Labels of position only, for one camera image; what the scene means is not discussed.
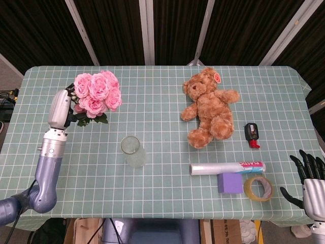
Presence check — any blue grey robot torso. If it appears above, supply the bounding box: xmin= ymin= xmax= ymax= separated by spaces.
xmin=101 ymin=218 xmax=201 ymax=244

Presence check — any brown teddy bear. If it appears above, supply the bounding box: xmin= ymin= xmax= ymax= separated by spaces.
xmin=180 ymin=67 xmax=241 ymax=149

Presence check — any brown cardboard box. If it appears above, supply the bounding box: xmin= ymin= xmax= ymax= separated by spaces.
xmin=212 ymin=220 xmax=242 ymax=244

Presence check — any white frame post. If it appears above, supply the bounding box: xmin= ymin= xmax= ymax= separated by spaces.
xmin=187 ymin=0 xmax=216 ymax=67
xmin=139 ymin=0 xmax=155 ymax=66
xmin=64 ymin=0 xmax=100 ymax=66
xmin=258 ymin=0 xmax=318 ymax=66

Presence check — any black device with red tip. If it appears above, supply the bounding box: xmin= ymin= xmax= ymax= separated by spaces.
xmin=244 ymin=123 xmax=262 ymax=149

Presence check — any plastic wrap roll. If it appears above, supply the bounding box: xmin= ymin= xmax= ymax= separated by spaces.
xmin=189 ymin=160 xmax=267 ymax=176

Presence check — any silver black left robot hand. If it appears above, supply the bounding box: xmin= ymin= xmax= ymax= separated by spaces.
xmin=47 ymin=84 xmax=77 ymax=130

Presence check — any clear packing tape roll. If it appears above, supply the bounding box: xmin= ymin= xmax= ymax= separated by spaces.
xmin=243 ymin=176 xmax=275 ymax=202

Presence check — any purple foam block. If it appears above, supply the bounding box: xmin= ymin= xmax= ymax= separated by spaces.
xmin=217 ymin=173 xmax=244 ymax=195

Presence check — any green grid tablecloth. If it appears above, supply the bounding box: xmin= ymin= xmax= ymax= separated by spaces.
xmin=0 ymin=65 xmax=325 ymax=228

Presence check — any light wooden board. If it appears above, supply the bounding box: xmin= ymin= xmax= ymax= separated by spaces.
xmin=63 ymin=218 xmax=104 ymax=244

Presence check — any dark pleated curtain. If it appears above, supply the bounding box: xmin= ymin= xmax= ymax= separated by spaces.
xmin=0 ymin=0 xmax=325 ymax=107

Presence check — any bundle of black cables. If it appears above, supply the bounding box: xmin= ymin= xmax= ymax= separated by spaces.
xmin=0 ymin=88 xmax=20 ymax=110

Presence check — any textured transparent glass vase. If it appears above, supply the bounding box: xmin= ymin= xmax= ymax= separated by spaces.
xmin=120 ymin=136 xmax=147 ymax=169

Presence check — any pink rose bouquet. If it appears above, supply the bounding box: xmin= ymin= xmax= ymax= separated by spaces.
xmin=72 ymin=70 xmax=123 ymax=128

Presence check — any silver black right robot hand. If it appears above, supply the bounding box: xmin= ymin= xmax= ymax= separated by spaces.
xmin=280 ymin=149 xmax=325 ymax=224

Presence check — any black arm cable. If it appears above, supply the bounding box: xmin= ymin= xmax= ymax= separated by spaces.
xmin=10 ymin=179 xmax=39 ymax=244

